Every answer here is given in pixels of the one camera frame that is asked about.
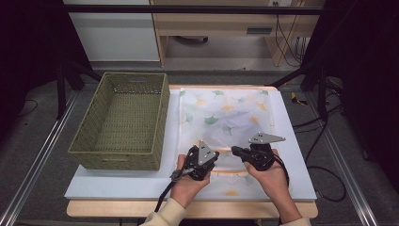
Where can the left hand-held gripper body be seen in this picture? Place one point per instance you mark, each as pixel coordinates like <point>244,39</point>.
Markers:
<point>204,155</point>

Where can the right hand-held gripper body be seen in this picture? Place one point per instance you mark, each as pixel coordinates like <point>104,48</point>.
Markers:
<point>260,157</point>

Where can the purple garment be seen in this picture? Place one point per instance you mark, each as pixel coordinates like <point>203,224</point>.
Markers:
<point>233,122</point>

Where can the leaf print mesh laundry bag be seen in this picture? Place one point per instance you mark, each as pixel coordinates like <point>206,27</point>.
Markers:
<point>200,125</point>

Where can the green woven basket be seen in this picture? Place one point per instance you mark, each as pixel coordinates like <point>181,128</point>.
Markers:
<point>125,125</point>

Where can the person's right hand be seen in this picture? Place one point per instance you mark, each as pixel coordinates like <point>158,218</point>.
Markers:
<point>273,182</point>

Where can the person's left hand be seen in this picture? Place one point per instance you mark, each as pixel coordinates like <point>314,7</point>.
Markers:
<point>186,190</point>

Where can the yellow and black tool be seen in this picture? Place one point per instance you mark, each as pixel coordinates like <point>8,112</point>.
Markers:
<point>295,98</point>

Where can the pale blue board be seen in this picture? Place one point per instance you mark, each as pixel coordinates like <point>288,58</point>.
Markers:
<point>125,185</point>

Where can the black metal stand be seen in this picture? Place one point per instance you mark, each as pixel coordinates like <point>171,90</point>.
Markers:
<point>61,94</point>
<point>322,94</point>

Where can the light wooden desk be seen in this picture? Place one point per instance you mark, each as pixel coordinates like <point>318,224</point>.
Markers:
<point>219,25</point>

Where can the black curtain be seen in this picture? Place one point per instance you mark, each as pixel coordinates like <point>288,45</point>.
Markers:
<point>370,62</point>
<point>28,47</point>

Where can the black horizontal metal bar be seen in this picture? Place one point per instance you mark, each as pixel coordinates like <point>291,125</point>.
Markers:
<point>188,9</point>

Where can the white cabinet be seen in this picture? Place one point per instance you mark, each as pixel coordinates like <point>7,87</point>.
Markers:
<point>116,37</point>

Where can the aluminium rail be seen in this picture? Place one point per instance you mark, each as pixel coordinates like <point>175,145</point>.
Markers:
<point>360,204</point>
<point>39,157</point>

